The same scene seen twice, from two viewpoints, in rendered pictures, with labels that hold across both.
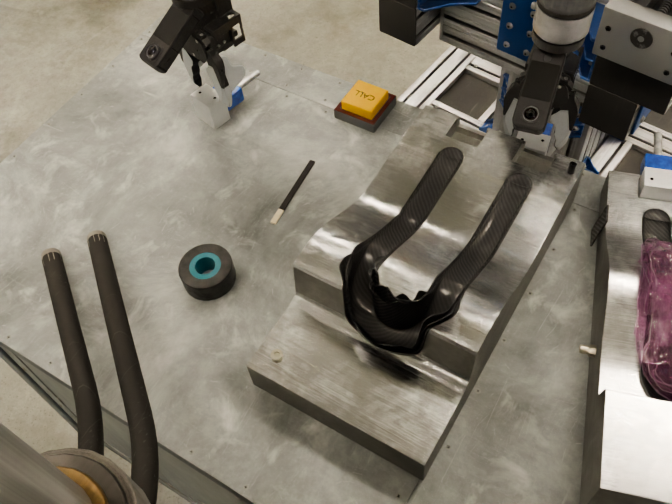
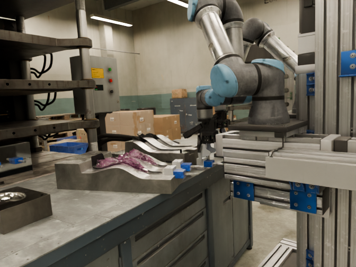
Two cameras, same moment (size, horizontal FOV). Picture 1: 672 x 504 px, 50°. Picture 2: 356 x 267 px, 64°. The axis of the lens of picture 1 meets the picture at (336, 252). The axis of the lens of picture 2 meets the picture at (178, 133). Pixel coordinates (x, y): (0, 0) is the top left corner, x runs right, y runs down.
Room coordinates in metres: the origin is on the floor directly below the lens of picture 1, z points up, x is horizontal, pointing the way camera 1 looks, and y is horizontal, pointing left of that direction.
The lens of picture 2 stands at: (0.55, -1.68, 1.15)
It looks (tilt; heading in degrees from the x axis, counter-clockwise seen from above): 7 degrees down; 86
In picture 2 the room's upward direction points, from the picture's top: 3 degrees counter-clockwise
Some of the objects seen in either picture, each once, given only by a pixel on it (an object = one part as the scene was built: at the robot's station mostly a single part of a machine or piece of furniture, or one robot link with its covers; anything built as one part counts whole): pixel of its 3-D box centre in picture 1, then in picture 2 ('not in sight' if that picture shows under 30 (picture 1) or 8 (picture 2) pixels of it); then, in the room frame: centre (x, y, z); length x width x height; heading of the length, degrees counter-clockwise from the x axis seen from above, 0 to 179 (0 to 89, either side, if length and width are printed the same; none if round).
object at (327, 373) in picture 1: (425, 261); (158, 150); (0.54, -0.12, 0.87); 0.50 x 0.26 x 0.14; 143
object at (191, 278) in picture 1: (207, 271); not in sight; (0.60, 0.19, 0.82); 0.08 x 0.08 x 0.04
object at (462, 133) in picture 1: (466, 140); not in sight; (0.75, -0.22, 0.87); 0.05 x 0.05 x 0.04; 53
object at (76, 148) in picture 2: not in sight; (69, 150); (-1.08, 3.47, 0.32); 0.60 x 0.41 x 0.22; 145
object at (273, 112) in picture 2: not in sight; (268, 109); (0.96, -0.63, 1.09); 0.15 x 0.15 x 0.10
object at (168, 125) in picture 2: not in sight; (150, 131); (0.34, 5.09, 0.37); 1.20 x 0.82 x 0.74; 147
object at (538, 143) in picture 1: (537, 130); (211, 163); (0.79, -0.35, 0.83); 0.13 x 0.05 x 0.05; 151
